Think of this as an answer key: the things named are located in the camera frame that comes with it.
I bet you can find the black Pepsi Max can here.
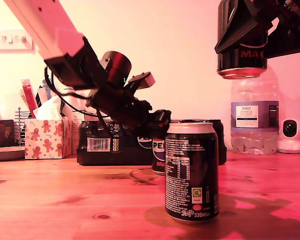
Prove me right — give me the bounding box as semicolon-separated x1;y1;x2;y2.
216;23;269;80
151;136;167;176
164;121;220;225

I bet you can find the black Pepsi Max multipack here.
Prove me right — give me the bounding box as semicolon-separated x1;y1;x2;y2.
76;117;228;166

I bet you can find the white torn carton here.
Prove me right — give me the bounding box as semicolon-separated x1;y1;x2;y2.
71;111;87;155

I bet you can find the white insulated bottle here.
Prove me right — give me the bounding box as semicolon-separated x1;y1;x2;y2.
62;87;82;121

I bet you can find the large clear water bottle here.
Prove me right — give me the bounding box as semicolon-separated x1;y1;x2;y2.
230;58;280;156

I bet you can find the gingerbread print tissue box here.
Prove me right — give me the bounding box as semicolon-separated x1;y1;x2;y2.
24;118;73;160

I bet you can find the white paper tissue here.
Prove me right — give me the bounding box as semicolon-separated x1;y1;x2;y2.
32;95;65;121

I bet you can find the blue black straw bundle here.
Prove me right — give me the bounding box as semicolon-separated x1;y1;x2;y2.
37;78;55;106

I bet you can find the red and white packet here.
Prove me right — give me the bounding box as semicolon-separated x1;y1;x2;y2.
20;77;39;119

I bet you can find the grey plate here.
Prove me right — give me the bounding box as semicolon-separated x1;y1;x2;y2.
0;146;26;162

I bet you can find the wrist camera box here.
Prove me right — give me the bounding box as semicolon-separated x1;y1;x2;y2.
128;71;156;90

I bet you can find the small white round camera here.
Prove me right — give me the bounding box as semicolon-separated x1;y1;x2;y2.
278;119;300;155

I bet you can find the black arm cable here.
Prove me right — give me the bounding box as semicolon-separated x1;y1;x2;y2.
44;65;121;137

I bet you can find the metal wire holder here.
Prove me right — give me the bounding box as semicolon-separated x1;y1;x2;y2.
14;107;37;147

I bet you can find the white wall switch plate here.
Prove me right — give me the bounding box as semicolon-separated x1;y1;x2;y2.
0;28;36;55

